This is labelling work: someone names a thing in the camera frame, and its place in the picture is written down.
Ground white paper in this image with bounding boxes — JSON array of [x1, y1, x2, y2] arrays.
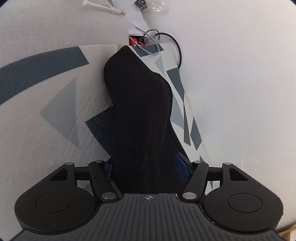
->
[[107, 0, 158, 44]]

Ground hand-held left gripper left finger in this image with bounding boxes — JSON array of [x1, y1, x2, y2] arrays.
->
[[47, 160, 122, 202]]

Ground red box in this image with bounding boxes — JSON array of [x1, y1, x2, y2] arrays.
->
[[128, 34, 148, 47]]

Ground black garment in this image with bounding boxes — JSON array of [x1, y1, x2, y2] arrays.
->
[[104, 45, 189, 194]]

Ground clear plastic wrap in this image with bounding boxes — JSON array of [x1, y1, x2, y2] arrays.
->
[[133, 0, 170, 13]]

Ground black small object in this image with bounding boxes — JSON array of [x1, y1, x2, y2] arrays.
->
[[135, 0, 148, 11]]

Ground grey cable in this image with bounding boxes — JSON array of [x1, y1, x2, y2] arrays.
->
[[129, 25, 164, 56]]

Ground white pen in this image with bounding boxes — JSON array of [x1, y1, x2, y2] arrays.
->
[[83, 0, 126, 15]]

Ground geometric patterned desk mat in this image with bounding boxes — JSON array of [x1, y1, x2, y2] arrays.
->
[[0, 43, 210, 234]]

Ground black looped cable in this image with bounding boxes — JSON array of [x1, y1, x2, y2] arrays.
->
[[144, 29, 183, 69]]

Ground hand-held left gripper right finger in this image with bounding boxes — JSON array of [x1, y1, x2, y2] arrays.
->
[[174, 152, 250, 201]]

